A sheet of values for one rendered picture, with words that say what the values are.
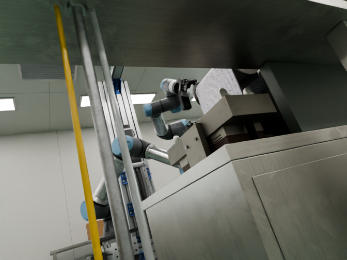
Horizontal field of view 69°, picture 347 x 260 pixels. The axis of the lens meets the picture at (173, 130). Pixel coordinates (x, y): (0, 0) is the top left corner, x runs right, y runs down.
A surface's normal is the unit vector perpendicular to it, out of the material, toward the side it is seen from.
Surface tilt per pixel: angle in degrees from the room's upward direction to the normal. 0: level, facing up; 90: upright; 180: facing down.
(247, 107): 90
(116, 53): 180
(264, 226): 90
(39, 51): 180
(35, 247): 90
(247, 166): 90
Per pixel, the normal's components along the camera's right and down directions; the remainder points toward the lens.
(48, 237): 0.39, -0.43
